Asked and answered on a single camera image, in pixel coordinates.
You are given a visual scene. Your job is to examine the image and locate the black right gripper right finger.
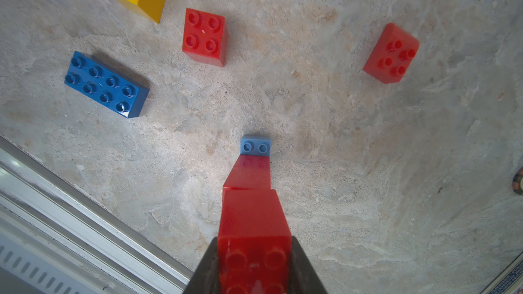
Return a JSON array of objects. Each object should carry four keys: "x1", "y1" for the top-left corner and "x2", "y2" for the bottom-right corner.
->
[{"x1": 289, "y1": 236, "x2": 327, "y2": 294}]

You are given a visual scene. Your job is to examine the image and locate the aluminium rail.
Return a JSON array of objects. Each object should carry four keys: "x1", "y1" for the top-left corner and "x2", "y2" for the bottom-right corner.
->
[{"x1": 1, "y1": 139, "x2": 193, "y2": 293}]

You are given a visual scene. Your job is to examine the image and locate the printed card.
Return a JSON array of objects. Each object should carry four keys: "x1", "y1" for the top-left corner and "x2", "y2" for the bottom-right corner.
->
[{"x1": 481, "y1": 253, "x2": 523, "y2": 294}]

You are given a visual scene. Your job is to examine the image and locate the light blue lego brick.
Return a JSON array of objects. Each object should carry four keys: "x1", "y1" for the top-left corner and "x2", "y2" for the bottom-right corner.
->
[{"x1": 241, "y1": 136, "x2": 271, "y2": 157}]

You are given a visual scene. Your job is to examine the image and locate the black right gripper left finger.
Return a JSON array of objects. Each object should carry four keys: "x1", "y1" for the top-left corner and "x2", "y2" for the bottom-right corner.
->
[{"x1": 183, "y1": 237, "x2": 221, "y2": 294}]

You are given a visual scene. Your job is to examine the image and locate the red lego brick top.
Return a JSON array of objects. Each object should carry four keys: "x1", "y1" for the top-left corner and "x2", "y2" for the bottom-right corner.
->
[{"x1": 363, "y1": 23, "x2": 419, "y2": 84}]

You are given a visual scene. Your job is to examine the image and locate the dark blue lego brick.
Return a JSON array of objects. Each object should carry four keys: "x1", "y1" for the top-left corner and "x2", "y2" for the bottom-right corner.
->
[{"x1": 64, "y1": 51, "x2": 149, "y2": 118}]

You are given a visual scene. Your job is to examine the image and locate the small dark ring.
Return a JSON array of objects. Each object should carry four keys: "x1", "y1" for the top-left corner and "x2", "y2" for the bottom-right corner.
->
[{"x1": 512, "y1": 167, "x2": 523, "y2": 195}]

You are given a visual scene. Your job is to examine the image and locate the red lego brick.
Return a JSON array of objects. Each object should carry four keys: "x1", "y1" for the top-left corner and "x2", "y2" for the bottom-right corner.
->
[
  {"x1": 223, "y1": 155, "x2": 271, "y2": 190},
  {"x1": 363, "y1": 23, "x2": 419, "y2": 84},
  {"x1": 218, "y1": 189, "x2": 291, "y2": 293},
  {"x1": 182, "y1": 8, "x2": 229, "y2": 67}
]

